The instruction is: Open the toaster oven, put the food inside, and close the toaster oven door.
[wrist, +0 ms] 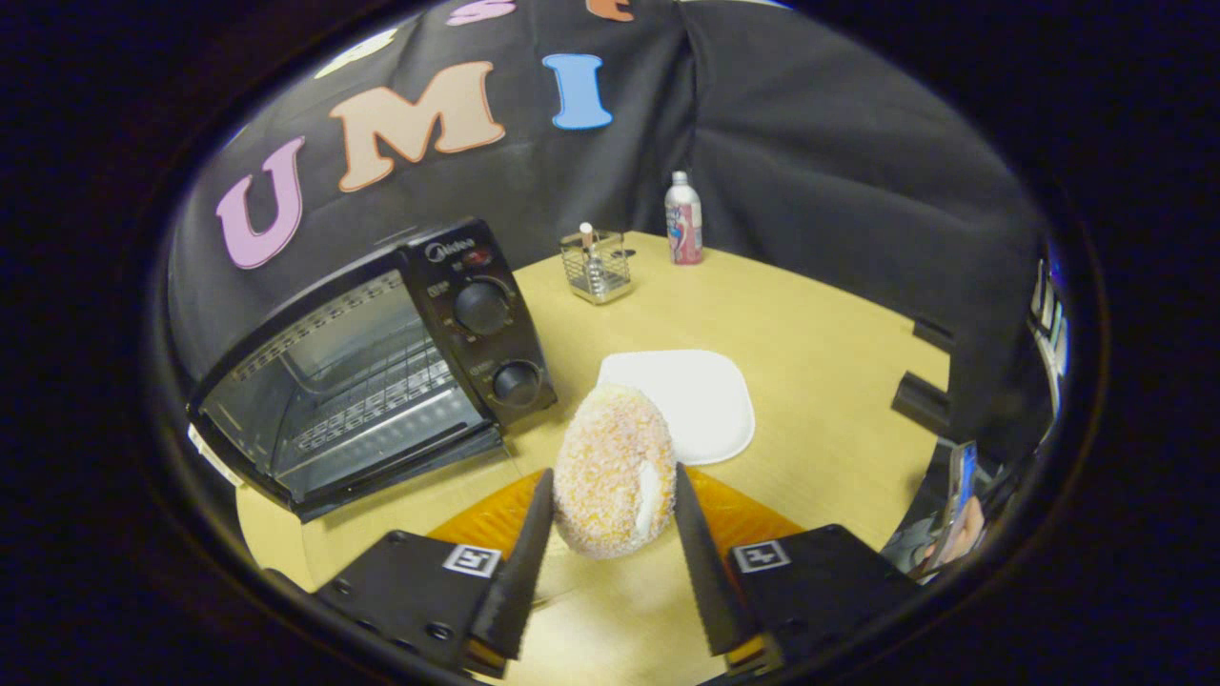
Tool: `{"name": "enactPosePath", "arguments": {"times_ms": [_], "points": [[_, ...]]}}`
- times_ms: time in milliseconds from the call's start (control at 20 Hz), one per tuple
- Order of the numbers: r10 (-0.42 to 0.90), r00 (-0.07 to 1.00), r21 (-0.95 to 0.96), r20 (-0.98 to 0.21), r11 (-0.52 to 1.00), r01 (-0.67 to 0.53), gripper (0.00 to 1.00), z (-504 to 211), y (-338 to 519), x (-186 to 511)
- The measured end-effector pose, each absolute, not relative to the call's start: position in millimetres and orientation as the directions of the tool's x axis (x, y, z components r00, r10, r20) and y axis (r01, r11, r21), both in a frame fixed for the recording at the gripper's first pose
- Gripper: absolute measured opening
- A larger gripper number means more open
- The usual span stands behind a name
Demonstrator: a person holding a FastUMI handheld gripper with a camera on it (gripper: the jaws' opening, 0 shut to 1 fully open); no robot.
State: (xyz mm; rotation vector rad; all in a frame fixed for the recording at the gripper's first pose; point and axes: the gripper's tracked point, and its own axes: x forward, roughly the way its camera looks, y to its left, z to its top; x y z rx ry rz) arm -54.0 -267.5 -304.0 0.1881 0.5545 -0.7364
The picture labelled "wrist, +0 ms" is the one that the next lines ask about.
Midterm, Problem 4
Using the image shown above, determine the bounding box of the sugared round bread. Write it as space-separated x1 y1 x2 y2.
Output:
553 384 678 560

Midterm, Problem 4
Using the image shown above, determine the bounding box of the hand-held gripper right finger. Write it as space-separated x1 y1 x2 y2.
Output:
673 464 921 679

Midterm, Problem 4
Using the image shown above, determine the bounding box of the wire mesh holder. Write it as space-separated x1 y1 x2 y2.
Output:
559 229 633 305

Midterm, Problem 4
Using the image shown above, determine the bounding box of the black backdrop cloth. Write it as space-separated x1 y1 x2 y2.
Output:
167 0 1049 458

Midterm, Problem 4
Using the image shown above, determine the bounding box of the smartphone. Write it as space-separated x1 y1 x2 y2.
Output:
929 440 981 573

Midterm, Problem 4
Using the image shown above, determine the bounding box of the black toaster oven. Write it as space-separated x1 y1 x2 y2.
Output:
187 217 559 596

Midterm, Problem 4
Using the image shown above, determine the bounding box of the white square plate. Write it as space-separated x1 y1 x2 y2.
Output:
598 349 756 466

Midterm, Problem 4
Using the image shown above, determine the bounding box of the pink white bottle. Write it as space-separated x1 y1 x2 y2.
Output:
664 171 704 266

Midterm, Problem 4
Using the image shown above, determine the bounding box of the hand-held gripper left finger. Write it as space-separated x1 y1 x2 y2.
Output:
315 467 556 679

